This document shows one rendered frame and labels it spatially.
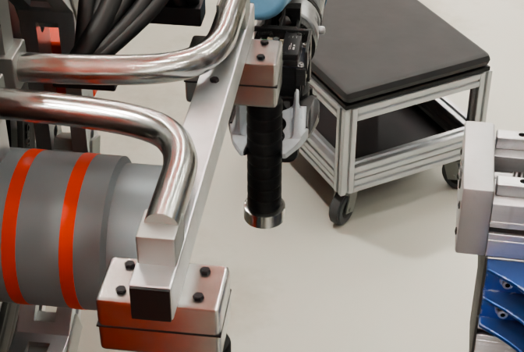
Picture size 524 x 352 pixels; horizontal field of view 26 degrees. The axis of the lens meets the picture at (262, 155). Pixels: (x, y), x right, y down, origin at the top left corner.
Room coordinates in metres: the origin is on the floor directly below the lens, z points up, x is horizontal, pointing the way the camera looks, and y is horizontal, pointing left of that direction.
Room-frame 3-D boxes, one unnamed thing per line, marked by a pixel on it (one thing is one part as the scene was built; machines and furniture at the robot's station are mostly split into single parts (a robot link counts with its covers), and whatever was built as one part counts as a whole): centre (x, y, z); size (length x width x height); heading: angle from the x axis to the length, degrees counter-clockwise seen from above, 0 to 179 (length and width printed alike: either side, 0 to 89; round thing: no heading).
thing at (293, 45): (1.09, -0.02, 0.86); 0.12 x 0.08 x 0.09; 173
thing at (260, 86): (0.95, 0.03, 0.93); 0.09 x 0.05 x 0.05; 83
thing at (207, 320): (0.62, 0.07, 0.93); 0.09 x 0.05 x 0.05; 83
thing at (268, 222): (0.95, 0.00, 0.83); 0.04 x 0.04 x 0.16
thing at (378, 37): (2.10, -0.22, 0.17); 0.43 x 0.36 x 0.34; 27
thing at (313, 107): (1.03, -0.04, 0.83); 0.09 x 0.05 x 0.02; 1
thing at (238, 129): (0.99, 0.02, 0.85); 0.09 x 0.03 x 0.06; 164
